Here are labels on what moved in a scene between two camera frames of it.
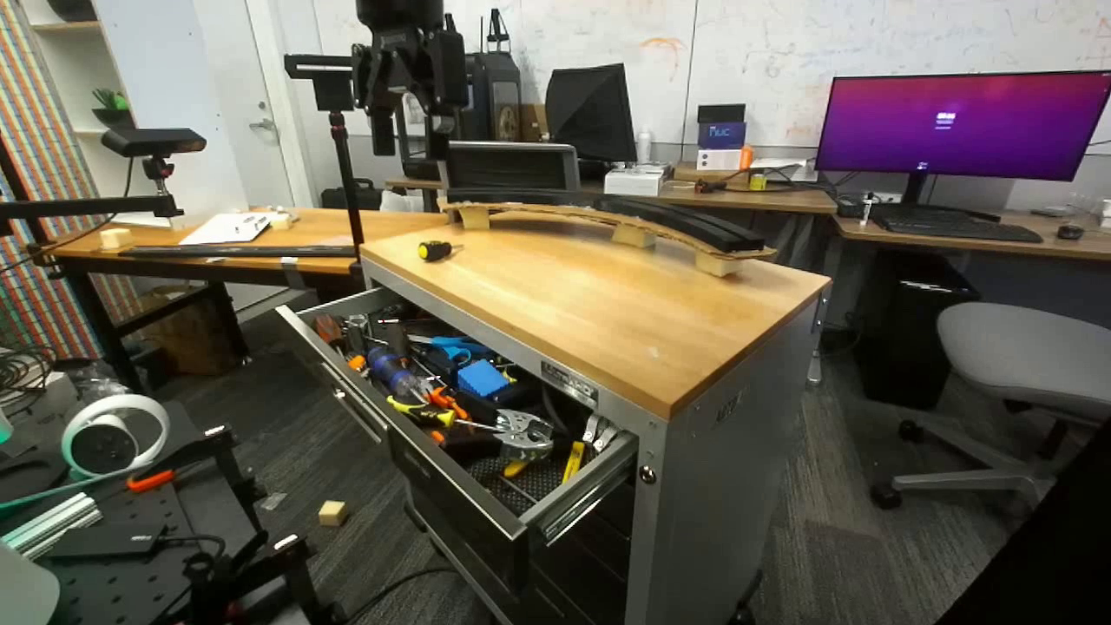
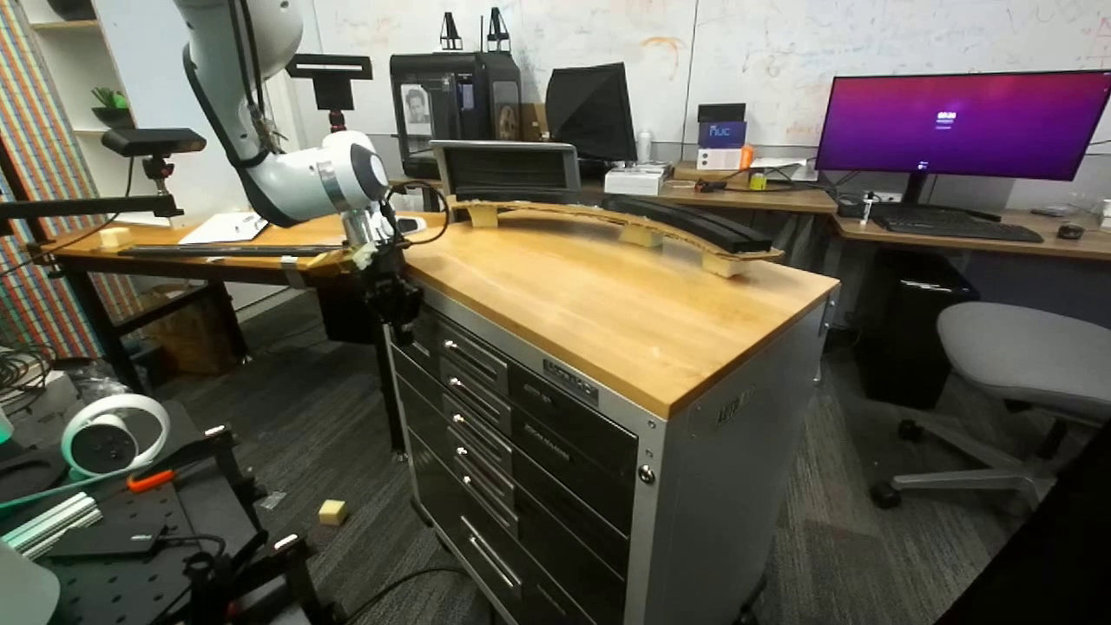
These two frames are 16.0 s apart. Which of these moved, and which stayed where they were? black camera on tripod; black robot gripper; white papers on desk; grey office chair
Moved: black robot gripper
Stayed: black camera on tripod; white papers on desk; grey office chair
